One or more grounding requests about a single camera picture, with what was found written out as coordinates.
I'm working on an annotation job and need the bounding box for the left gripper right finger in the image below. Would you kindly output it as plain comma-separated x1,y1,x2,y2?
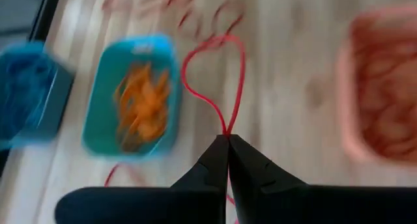
229,135,417,224

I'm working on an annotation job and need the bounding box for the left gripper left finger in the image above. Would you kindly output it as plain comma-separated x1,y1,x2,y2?
54,135,229,224

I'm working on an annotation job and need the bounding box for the orange rubber band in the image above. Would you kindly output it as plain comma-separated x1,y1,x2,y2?
113,63,172,153

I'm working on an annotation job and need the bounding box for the orange plastic basket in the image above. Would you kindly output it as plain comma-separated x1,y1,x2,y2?
336,5,417,168

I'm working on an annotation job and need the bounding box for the green plastic basket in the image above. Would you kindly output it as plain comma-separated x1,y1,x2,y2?
81,34,182,160

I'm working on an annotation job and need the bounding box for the blue plastic basket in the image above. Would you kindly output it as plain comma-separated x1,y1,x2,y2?
0,40,76,148

